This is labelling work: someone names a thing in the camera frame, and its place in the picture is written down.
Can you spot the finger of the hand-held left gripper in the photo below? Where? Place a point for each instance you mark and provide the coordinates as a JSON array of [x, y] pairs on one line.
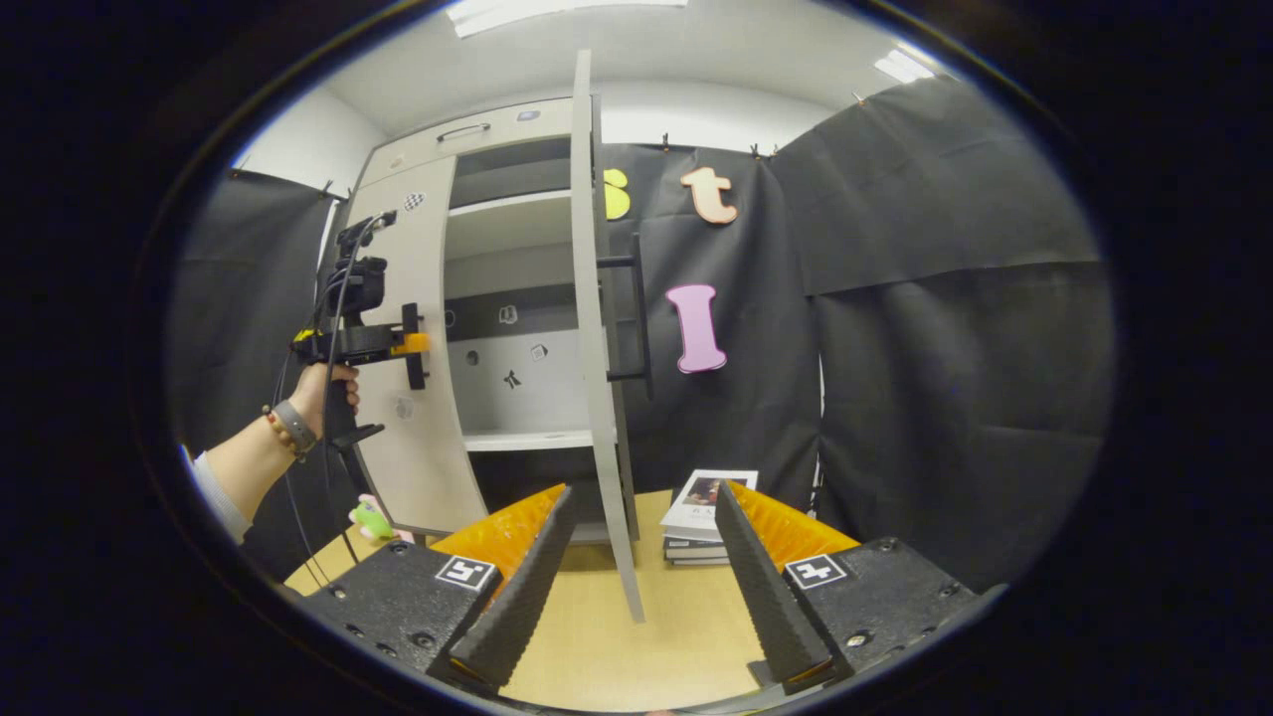
[[413, 344]]

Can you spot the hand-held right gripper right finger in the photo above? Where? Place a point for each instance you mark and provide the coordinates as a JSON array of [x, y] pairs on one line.
[[761, 597]]

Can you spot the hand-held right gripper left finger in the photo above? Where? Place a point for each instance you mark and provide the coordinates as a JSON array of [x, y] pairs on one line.
[[527, 597]]

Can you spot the beige cabinet door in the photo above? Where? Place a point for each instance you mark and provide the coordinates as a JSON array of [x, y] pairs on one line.
[[587, 298], [428, 467]]

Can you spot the beige double-door shoe cabinet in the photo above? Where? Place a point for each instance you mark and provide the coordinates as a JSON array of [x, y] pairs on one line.
[[557, 393]]

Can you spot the white cabinet shelf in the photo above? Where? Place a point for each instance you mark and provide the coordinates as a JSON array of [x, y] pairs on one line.
[[527, 440], [507, 229]]

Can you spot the dark book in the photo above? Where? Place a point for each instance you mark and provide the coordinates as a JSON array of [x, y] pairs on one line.
[[691, 550]]

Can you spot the grey wristband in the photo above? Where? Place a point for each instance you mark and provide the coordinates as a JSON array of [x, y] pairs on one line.
[[295, 426]]

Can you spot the white picture-cover book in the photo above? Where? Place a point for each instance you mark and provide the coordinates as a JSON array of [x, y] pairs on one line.
[[696, 507]]

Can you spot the pink green toy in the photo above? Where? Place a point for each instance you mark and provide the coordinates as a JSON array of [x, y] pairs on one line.
[[373, 519]]

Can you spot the black backdrop cloth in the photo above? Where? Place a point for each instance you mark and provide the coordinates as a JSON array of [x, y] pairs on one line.
[[945, 348]]

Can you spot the small ceiling light panel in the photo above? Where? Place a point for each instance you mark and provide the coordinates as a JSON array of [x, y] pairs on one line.
[[905, 65]]

